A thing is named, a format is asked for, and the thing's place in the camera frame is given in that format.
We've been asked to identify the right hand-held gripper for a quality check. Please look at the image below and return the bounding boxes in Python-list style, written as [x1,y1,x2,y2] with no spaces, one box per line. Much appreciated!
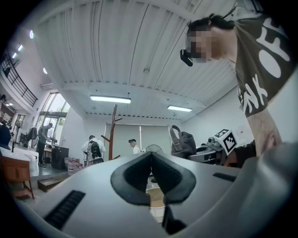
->
[187,129,238,165]

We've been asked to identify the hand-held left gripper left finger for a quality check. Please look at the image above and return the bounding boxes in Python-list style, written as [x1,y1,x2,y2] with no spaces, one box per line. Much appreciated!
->
[14,151,168,238]

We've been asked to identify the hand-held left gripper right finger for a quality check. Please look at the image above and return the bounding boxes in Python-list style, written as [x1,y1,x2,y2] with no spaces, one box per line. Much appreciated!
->
[151,152,243,238]

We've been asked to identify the grey bag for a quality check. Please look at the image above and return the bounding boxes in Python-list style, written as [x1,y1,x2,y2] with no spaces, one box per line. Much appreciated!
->
[169,125,197,159]

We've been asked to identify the brown wooden coat stand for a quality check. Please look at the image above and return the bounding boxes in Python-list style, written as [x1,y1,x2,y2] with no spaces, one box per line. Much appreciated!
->
[101,104,123,161]

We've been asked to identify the cluster of clear water jugs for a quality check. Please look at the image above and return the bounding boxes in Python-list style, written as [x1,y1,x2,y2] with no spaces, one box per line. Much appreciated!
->
[67,157,85,175]

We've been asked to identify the wooden step platform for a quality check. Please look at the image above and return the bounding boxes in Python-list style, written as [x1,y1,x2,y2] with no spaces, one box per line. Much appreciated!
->
[37,176,70,193]

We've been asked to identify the round cream laundry basket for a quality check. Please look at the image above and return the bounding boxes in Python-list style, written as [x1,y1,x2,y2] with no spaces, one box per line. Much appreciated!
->
[145,187,167,224]

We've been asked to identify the long ceiling light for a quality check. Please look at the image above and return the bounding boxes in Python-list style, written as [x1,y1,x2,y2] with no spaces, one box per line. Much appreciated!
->
[89,94,132,104]
[167,105,193,112]

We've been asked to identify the black counter cabinet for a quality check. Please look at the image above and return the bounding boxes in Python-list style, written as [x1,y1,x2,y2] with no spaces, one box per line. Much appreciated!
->
[51,145,70,170]

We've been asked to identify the wooden cabinet with white top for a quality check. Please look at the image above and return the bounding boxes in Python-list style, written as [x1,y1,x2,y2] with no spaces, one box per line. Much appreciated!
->
[0,146,36,200]

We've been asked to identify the dark hanging garment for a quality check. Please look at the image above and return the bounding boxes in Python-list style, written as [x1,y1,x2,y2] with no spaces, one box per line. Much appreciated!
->
[25,126,38,148]

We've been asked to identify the glass door window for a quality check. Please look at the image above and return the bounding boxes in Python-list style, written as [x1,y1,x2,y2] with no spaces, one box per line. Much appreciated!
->
[36,92,71,149]

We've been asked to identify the person's head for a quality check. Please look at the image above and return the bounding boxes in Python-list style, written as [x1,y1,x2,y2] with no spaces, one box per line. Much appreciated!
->
[185,13,236,65]

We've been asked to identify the person's olive printed shirt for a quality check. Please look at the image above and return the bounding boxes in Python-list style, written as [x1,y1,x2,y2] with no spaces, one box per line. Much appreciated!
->
[234,13,294,161]

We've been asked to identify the black railing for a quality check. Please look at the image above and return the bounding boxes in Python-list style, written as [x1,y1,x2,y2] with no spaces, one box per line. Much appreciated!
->
[1,55,39,107]

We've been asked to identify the black pedestal fan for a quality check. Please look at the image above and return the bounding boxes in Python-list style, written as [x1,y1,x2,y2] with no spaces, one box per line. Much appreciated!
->
[145,144,164,154]

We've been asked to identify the black head camera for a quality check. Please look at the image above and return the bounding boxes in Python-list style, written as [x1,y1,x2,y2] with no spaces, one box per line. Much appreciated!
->
[179,48,194,67]

